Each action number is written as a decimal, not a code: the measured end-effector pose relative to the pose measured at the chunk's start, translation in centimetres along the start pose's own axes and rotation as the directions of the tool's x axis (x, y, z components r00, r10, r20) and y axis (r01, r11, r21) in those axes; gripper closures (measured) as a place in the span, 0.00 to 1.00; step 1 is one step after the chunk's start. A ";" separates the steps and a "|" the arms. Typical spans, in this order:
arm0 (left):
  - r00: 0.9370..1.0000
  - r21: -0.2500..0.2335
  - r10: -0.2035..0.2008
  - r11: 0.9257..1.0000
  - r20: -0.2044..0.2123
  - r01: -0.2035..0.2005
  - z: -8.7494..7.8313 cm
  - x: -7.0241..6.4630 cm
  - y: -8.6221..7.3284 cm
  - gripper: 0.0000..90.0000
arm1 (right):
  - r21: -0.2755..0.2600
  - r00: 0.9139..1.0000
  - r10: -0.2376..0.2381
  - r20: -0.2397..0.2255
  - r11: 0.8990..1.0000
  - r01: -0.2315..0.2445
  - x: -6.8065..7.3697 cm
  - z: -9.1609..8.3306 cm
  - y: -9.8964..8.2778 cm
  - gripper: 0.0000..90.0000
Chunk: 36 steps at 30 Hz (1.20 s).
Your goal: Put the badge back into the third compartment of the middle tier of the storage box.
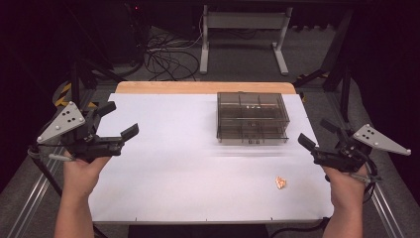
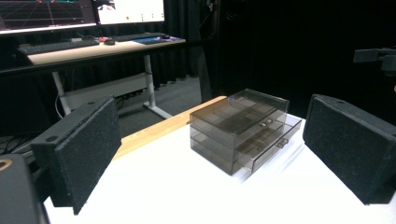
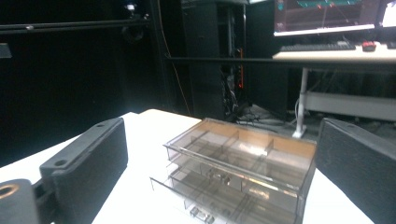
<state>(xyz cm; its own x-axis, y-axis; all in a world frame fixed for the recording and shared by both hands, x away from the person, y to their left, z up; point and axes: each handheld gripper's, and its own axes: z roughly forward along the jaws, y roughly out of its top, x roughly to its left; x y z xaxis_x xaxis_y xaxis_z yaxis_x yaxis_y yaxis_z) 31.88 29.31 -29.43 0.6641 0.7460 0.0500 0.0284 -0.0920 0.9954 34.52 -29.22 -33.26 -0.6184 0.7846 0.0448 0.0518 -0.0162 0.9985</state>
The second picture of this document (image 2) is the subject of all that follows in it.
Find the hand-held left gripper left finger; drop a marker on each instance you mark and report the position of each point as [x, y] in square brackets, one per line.
[84, 149]

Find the black computer mouse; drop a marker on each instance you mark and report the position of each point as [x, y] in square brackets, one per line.
[109, 42]

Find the blue mouse pad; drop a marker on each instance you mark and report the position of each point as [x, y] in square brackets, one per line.
[155, 39]

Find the wooden desk with white legs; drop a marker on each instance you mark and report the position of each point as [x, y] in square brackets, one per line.
[93, 53]

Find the camera on stand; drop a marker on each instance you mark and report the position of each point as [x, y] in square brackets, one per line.
[378, 59]

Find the smoky transparent drawer box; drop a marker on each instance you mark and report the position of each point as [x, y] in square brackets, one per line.
[224, 130]

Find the white screen monitor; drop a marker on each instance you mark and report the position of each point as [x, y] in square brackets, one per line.
[130, 11]

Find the dark screen monitor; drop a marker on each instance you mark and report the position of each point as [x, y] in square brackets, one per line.
[46, 14]

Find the black curtain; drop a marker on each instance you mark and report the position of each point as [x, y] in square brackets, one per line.
[280, 46]

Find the long black keyboard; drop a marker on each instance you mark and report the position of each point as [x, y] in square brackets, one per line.
[56, 46]

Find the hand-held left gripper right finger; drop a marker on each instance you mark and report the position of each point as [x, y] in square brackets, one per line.
[348, 146]

